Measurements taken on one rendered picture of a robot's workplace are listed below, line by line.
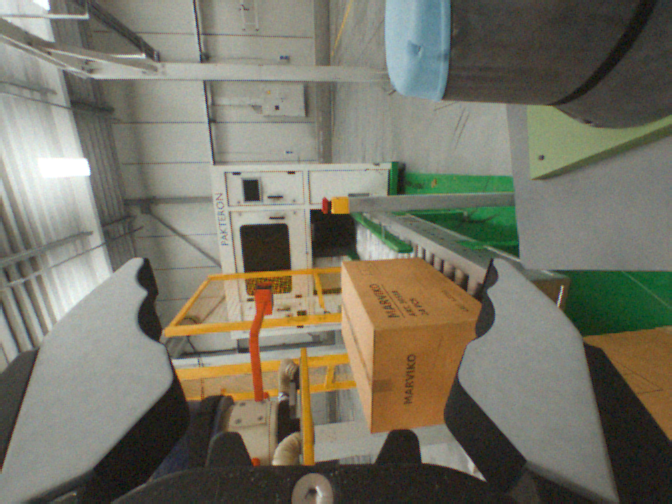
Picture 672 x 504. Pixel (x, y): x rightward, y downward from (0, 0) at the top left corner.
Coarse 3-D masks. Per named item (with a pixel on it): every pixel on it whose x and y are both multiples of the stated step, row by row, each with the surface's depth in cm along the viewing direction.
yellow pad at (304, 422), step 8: (304, 352) 84; (304, 360) 81; (304, 368) 77; (304, 376) 74; (296, 384) 77; (304, 384) 71; (304, 392) 68; (304, 400) 65; (304, 408) 63; (304, 416) 61; (296, 424) 64; (304, 424) 58; (312, 424) 59; (304, 432) 57; (312, 432) 57; (304, 440) 55; (312, 440) 55; (304, 448) 55; (312, 448) 55; (304, 456) 55; (312, 456) 55; (304, 464) 58; (312, 464) 55
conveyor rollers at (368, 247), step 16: (384, 224) 205; (368, 240) 254; (368, 256) 258; (384, 256) 211; (400, 256) 174; (416, 256) 155; (432, 256) 136; (448, 272) 120; (464, 288) 112; (480, 288) 102
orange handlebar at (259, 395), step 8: (264, 304) 88; (256, 312) 83; (264, 312) 85; (256, 320) 77; (256, 328) 73; (256, 336) 71; (256, 344) 70; (256, 352) 71; (256, 360) 71; (256, 368) 72; (256, 376) 72; (256, 384) 72; (256, 392) 73; (264, 392) 85; (256, 400) 73; (256, 464) 62
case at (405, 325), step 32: (352, 288) 114; (384, 288) 110; (416, 288) 109; (448, 288) 109; (352, 320) 118; (384, 320) 88; (416, 320) 88; (448, 320) 87; (352, 352) 122; (384, 352) 86; (416, 352) 88; (448, 352) 90; (384, 384) 90; (416, 384) 92; (448, 384) 94; (384, 416) 94; (416, 416) 96
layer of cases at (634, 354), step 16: (592, 336) 79; (608, 336) 79; (624, 336) 78; (640, 336) 78; (656, 336) 78; (608, 352) 72; (624, 352) 72; (640, 352) 72; (656, 352) 71; (624, 368) 66; (640, 368) 66; (656, 368) 66; (640, 384) 61; (656, 384) 61; (640, 400) 57; (656, 400) 57; (656, 416) 53
